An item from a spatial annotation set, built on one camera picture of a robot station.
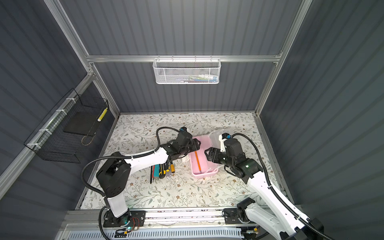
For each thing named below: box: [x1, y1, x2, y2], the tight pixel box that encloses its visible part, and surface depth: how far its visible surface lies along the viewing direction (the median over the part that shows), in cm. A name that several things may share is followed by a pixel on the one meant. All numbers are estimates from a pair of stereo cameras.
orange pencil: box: [194, 151, 202, 173], surface depth 96 cm
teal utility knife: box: [154, 164, 160, 177], surface depth 89 cm
